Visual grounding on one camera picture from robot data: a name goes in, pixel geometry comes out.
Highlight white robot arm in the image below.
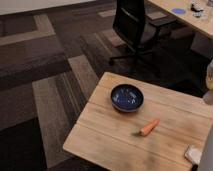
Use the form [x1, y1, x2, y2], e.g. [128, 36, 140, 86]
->
[198, 127, 213, 171]

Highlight dark blue ceramic bowl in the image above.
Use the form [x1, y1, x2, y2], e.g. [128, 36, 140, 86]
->
[110, 84, 144, 113]

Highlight orange carrot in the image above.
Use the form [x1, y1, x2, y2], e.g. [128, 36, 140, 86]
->
[134, 119, 160, 136]

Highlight black office chair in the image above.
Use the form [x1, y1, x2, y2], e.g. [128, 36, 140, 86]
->
[108, 0, 188, 68]

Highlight blue round disc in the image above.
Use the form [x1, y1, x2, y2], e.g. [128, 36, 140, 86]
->
[171, 8, 186, 15]

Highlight wooden desk in background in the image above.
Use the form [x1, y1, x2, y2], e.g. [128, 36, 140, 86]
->
[147, 0, 213, 39]

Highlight small objects on desk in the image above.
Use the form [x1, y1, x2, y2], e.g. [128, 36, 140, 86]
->
[190, 2, 204, 18]

